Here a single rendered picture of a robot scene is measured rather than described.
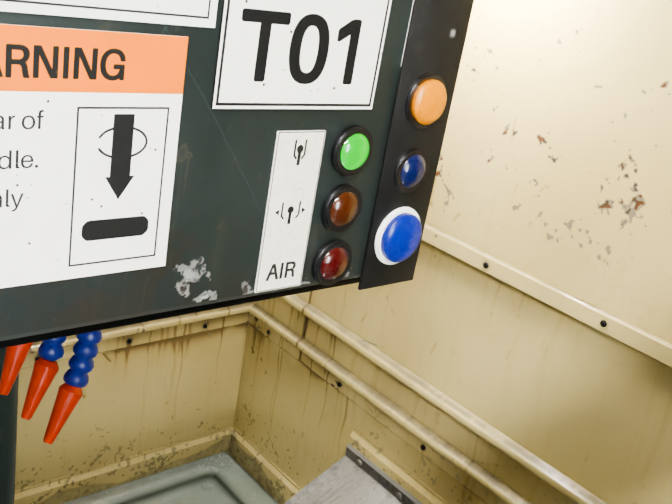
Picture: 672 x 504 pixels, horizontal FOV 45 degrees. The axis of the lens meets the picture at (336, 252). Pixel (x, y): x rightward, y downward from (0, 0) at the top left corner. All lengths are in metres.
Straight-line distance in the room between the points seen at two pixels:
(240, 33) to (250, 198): 0.08
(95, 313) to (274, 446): 1.55
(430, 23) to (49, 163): 0.21
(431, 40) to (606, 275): 0.82
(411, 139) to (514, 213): 0.85
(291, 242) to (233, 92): 0.09
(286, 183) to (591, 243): 0.87
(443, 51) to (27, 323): 0.26
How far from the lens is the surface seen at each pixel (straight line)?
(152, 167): 0.37
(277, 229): 0.42
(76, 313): 0.38
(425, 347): 1.48
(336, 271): 0.45
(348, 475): 1.67
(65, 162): 0.35
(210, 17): 0.36
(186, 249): 0.39
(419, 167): 0.47
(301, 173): 0.42
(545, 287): 1.28
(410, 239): 0.48
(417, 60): 0.45
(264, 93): 0.39
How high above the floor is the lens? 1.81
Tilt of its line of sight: 21 degrees down
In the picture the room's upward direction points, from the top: 10 degrees clockwise
